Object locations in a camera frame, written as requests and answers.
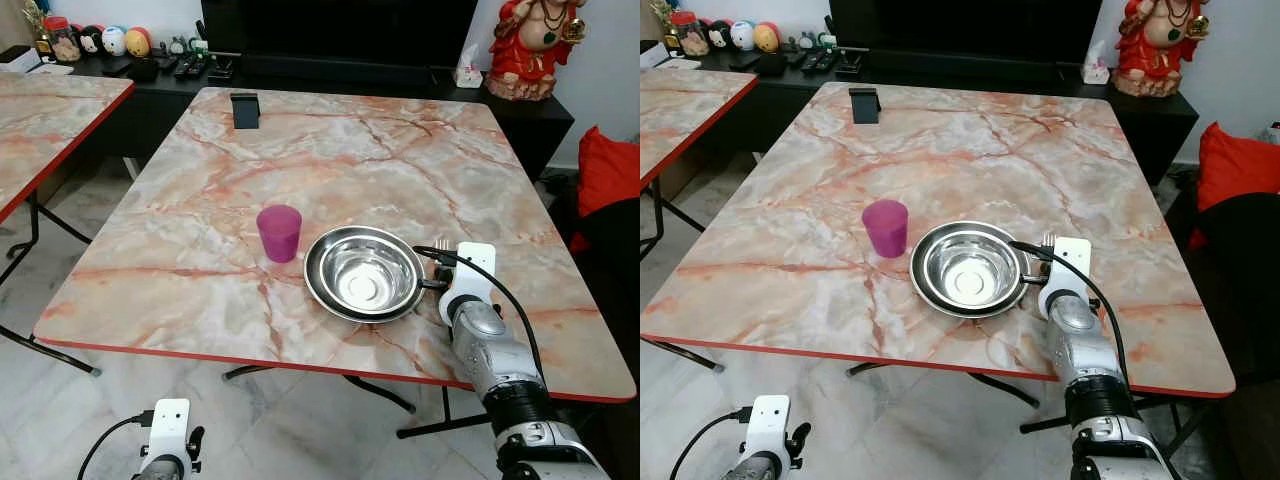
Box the stainless steel bowl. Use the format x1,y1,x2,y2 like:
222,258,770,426
911,221,1030,310
306,226,425,314

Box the pink plastic cup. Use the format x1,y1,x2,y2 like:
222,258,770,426
256,204,303,264
862,199,910,259

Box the red cushion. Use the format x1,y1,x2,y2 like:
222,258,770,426
1188,121,1280,251
572,125,641,253

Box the black chair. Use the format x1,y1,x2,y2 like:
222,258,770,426
1180,190,1280,411

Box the black folding table legs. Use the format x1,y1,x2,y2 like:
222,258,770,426
640,178,707,263
0,190,93,291

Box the red and gold statue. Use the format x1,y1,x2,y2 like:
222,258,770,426
485,0,587,102
1112,0,1212,99

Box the black television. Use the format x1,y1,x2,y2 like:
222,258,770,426
200,0,479,63
828,0,1105,65

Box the gold ornament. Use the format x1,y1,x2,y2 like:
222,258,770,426
650,0,680,53
20,0,51,59

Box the glass jar red lid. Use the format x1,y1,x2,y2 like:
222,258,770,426
672,10,711,58
42,16,81,63

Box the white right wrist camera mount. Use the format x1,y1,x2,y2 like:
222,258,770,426
1038,237,1093,319
440,242,497,326

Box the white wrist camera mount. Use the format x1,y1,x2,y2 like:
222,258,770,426
150,399,192,461
749,395,792,457
1038,237,1093,319
440,242,497,326

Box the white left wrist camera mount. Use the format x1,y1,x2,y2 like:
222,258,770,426
749,395,792,457
150,399,192,461

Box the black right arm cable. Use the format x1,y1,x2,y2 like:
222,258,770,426
413,244,547,386
1008,239,1132,389

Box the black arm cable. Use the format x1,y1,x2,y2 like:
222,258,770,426
413,244,547,386
1008,239,1132,389
670,408,754,480
78,412,156,480

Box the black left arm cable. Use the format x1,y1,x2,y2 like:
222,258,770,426
670,408,754,480
78,412,156,480

